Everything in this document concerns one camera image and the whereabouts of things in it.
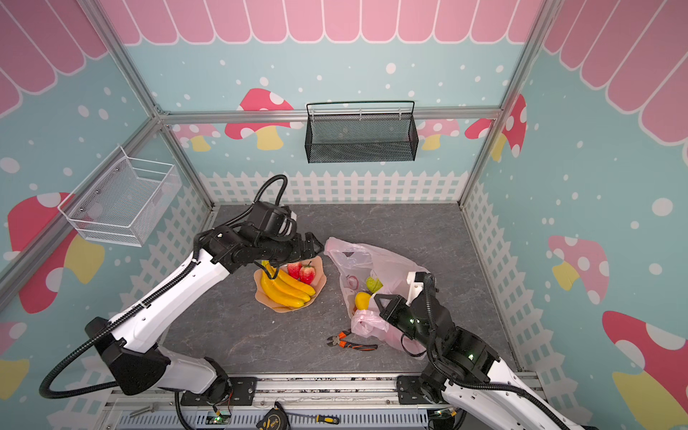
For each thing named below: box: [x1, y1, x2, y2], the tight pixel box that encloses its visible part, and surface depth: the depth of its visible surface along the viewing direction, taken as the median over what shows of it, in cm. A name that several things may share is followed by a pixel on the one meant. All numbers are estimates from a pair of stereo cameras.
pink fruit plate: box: [253, 257, 327, 313], surface depth 91 cm
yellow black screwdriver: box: [286, 412, 341, 425], surface depth 71 cm
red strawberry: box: [299, 261, 317, 285], surface depth 94 cm
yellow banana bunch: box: [260, 259, 317, 309], surface depth 91 cm
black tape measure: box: [256, 401, 292, 430], surface depth 70 cm
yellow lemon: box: [354, 291, 371, 311], surface depth 88 cm
